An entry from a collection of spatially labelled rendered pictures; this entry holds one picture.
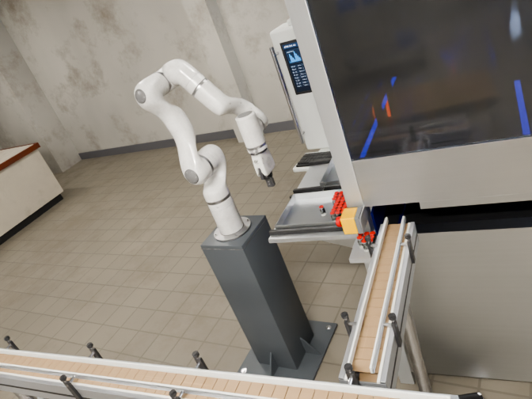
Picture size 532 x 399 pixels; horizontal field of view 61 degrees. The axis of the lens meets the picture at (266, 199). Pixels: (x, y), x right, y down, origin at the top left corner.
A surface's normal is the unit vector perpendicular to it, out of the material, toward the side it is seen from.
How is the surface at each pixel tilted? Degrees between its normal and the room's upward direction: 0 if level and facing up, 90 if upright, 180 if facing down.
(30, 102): 90
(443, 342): 90
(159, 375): 0
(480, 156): 90
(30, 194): 90
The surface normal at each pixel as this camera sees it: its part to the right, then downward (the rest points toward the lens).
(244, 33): -0.44, 0.55
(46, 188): 0.84, -0.04
